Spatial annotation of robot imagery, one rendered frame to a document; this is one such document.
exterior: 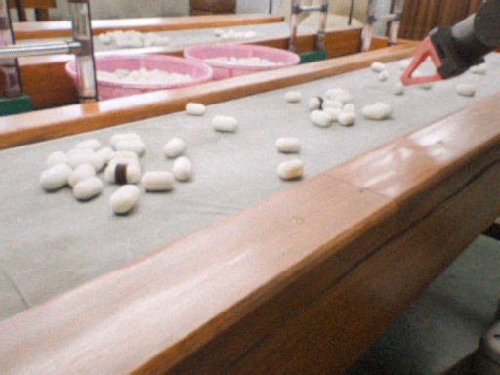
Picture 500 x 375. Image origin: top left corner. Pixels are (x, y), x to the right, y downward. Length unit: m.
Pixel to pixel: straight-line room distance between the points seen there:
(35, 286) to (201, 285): 0.13
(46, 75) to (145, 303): 0.76
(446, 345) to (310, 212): 1.17
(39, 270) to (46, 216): 0.09
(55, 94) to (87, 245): 0.64
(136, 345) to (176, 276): 0.07
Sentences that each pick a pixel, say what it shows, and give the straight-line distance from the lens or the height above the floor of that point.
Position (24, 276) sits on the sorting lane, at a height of 0.74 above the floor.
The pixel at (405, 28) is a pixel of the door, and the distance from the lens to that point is 5.61.
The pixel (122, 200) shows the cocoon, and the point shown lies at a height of 0.76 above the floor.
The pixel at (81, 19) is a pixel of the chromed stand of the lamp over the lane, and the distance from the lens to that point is 0.76.
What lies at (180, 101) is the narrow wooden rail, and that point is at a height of 0.76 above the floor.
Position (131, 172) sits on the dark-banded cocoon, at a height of 0.76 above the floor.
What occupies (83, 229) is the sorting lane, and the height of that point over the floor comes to 0.74.
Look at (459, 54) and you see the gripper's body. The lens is 0.76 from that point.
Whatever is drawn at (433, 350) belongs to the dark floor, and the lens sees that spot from 1.56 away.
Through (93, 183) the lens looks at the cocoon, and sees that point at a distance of 0.53.
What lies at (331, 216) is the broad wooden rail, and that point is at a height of 0.76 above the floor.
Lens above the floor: 0.97
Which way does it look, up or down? 25 degrees down
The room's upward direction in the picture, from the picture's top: 4 degrees clockwise
